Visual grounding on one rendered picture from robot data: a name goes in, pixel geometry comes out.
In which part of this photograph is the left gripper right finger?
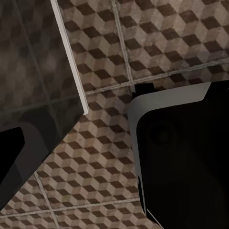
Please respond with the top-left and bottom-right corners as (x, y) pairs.
(214, 127), (229, 165)

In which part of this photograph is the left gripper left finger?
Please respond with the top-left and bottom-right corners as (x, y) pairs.
(0, 127), (25, 184)

